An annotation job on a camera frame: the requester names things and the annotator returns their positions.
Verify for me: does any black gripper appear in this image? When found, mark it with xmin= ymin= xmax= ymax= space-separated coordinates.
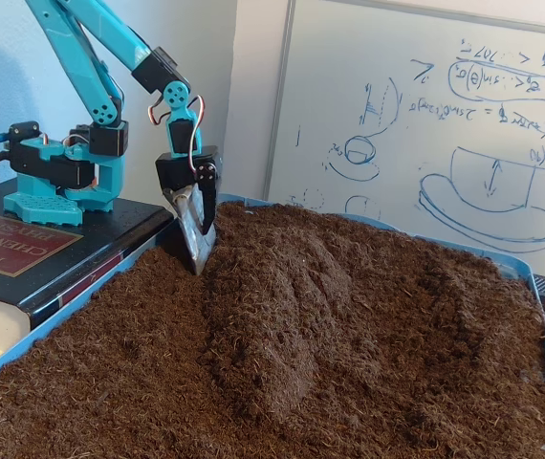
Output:
xmin=154 ymin=144 xmax=221 ymax=236

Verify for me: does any silver foil-taped blade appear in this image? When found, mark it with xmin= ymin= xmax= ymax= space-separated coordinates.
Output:
xmin=162 ymin=184 xmax=219 ymax=276

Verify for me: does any brown soil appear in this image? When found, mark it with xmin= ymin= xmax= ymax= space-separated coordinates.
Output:
xmin=0 ymin=200 xmax=545 ymax=459

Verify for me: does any black chemistry physics handbook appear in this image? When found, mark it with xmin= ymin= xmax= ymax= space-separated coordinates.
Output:
xmin=0 ymin=180 xmax=176 ymax=358

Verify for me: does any whiteboard with blue drawings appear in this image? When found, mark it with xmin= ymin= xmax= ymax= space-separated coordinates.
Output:
xmin=260 ymin=0 xmax=545 ymax=286

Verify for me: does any blue plastic tray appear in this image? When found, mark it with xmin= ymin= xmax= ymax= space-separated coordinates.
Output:
xmin=0 ymin=192 xmax=545 ymax=459

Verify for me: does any red white servo wire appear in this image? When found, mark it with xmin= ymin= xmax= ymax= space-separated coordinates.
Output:
xmin=149 ymin=94 xmax=207 ymax=190

